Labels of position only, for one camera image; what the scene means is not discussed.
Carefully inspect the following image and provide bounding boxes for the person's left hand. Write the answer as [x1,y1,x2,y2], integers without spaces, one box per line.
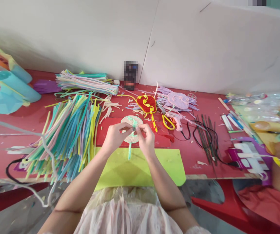
[103,122,132,156]

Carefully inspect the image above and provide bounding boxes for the person's right hand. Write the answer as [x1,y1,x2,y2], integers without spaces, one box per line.
[136,123,156,159]

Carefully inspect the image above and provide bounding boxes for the person's right thumb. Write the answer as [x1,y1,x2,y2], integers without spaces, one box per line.
[136,123,147,137]

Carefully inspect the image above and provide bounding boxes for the person's right fingers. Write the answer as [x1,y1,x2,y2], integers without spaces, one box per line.
[137,133,148,150]

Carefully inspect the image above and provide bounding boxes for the person's left fingers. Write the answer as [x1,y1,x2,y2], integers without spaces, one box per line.
[113,122,132,131]

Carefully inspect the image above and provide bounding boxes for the beige round fan mint handle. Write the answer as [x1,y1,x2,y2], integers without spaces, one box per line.
[120,115,145,161]

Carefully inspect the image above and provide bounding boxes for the red cardboard board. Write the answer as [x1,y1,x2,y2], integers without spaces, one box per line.
[95,116,172,148]

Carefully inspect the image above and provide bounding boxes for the heap of beige stem pieces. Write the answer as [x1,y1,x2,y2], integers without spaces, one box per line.
[100,94,123,119]

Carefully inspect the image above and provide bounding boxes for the red fan with yellow trim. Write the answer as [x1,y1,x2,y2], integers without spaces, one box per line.
[136,93,159,133]

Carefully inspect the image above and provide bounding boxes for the yellow-green sheet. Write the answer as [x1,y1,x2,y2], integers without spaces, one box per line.
[95,146,187,191]

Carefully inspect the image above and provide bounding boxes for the pink glue gun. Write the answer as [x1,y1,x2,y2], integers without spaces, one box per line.
[165,111,192,133]

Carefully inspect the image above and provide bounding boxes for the heap of lilac pipe cleaners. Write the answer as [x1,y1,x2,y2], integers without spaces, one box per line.
[154,82,199,116]

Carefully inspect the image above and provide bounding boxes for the pink round fan ornament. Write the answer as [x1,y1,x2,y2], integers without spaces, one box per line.
[167,91,190,111]

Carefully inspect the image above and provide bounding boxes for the dark bottle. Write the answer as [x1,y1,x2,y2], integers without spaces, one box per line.
[123,61,138,91]

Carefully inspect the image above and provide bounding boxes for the stack of bundled pastel stems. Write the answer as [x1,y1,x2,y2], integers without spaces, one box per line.
[55,69,120,96]

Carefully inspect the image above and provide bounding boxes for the pile of pastel pipe cleaners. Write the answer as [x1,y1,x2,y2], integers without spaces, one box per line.
[24,94,103,184]

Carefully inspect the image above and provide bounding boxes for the wooden stick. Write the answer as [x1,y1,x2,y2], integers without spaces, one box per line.
[218,97,231,111]

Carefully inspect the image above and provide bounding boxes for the purple paper flower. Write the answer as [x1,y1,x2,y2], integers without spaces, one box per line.
[30,79,59,95]

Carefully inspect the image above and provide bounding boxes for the row of white sticks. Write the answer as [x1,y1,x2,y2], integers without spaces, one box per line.
[221,112,245,133]

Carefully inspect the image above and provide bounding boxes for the red plastic chair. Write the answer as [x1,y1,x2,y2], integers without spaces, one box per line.
[190,179,280,234]

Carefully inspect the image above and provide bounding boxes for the teal paper tube craft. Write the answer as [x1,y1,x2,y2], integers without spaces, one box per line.
[0,40,42,115]

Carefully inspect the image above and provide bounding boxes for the yellow paper roll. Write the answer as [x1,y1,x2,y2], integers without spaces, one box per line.
[249,121,280,134]

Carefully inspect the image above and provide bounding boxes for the heap of clear plastic bags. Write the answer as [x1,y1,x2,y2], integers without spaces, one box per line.
[226,92,280,124]

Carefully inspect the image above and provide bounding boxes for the red plastic stool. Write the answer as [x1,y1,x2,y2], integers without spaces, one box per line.
[0,181,49,220]

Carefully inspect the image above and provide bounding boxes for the yellow-handled scissors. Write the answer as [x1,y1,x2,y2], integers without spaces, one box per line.
[157,107,177,131]

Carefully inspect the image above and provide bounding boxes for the black power cable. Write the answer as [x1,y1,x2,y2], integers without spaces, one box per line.
[181,119,239,169]

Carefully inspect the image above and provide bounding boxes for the bundle of dark green wires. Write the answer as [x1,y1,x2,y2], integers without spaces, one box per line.
[193,114,219,167]

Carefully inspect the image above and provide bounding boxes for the white cable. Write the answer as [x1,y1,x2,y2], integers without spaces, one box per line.
[0,119,59,208]

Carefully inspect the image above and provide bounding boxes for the black braided cord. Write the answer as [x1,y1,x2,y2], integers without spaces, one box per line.
[6,157,27,185]

